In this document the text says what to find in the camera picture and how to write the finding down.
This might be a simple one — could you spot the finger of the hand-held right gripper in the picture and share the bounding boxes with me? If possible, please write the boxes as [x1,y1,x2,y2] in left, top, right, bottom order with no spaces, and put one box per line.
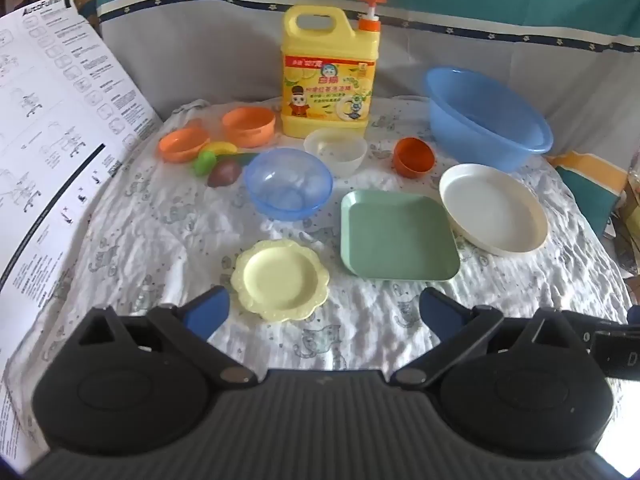
[562,310,640,382]

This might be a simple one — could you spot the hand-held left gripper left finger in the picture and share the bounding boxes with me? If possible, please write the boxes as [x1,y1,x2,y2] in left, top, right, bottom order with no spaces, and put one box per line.
[75,285,258,387]

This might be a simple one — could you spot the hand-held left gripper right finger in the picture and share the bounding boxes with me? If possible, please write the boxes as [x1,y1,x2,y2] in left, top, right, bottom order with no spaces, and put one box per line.
[392,287,588,389]

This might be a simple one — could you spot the yellow scalloped plate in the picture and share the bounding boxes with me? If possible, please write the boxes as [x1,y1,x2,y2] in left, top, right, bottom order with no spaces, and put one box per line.
[230,239,331,323]

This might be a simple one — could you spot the green square plate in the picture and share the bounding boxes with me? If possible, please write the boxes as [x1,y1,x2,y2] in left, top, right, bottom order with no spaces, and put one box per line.
[340,189,461,280]

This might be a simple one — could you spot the white round plate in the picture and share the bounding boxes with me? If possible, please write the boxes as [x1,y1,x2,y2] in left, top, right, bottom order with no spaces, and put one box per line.
[439,163,550,257]

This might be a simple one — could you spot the translucent blue bowl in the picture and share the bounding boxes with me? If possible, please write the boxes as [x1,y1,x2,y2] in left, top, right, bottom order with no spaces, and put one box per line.
[244,148,334,222]

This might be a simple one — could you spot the white printed cloth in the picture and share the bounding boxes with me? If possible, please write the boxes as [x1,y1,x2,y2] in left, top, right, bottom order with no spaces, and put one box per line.
[0,97,635,411]

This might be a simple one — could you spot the light green toy vegetable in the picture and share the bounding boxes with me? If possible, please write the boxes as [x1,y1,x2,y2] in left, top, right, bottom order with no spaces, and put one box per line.
[194,150,218,177]

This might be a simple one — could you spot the dark orange plastic cup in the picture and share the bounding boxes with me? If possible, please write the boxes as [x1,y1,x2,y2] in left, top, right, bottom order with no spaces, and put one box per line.
[393,137,436,181]

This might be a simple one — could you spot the yellow toy banana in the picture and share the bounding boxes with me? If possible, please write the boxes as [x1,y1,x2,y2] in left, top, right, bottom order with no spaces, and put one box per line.
[199,141,239,157]

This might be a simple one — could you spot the shallow orange plastic bowl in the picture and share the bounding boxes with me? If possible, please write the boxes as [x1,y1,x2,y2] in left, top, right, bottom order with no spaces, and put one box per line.
[158,127,212,163]

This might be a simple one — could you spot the teal and yellow cloth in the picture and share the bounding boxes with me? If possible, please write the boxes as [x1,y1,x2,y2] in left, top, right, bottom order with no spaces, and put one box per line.
[545,150,632,237]

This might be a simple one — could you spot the deep orange plastic bowl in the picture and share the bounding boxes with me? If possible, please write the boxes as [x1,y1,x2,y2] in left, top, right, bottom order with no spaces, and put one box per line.
[221,106,277,149]

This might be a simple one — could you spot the clear frosted plastic bowl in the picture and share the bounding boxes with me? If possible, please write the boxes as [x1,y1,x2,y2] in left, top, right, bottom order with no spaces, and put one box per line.
[303,127,369,178]

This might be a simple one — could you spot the large blue plastic basin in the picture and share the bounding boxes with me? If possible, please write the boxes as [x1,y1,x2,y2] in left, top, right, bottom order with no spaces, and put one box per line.
[424,66,554,173]

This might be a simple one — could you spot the printed instruction sheet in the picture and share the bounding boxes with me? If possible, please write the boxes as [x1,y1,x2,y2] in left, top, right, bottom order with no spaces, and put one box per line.
[0,0,163,476]

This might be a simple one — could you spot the teal star-trimmed bedsheet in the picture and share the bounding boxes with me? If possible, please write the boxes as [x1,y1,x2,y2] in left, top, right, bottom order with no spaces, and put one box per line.
[95,0,640,161]

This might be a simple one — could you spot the yellow detergent pump bottle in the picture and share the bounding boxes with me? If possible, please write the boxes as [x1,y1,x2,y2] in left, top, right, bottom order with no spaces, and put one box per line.
[279,0,388,140]

